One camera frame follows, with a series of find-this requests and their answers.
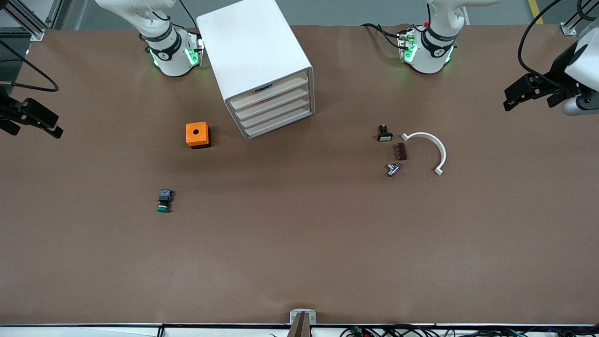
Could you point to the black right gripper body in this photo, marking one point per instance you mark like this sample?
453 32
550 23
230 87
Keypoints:
5 110

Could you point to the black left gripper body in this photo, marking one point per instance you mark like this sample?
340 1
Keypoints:
559 68

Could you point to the white plastic drawer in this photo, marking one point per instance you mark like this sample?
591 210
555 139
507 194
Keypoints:
285 97
285 85
285 108
285 119

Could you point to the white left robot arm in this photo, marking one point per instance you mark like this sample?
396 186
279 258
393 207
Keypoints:
433 56

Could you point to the black rectangular white push button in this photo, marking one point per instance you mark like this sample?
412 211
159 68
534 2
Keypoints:
384 136

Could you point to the green round push button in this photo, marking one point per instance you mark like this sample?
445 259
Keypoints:
164 199

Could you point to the white drawer cabinet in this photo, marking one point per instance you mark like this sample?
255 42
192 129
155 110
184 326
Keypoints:
248 47

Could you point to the white half-round pipe clamp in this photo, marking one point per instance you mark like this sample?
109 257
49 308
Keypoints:
442 152

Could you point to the dark brown cylinder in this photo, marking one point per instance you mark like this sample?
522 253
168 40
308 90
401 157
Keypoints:
401 151

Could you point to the orange box with hole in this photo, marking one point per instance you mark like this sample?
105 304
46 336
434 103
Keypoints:
191 135

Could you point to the chrome angle valve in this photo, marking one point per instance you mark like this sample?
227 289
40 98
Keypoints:
393 170

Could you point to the aluminium frame profile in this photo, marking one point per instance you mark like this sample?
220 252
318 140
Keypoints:
37 33
568 29

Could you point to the grey metal bracket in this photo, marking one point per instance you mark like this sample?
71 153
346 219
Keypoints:
295 314

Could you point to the brown camera post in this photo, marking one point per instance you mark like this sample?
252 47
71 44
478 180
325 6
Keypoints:
300 327

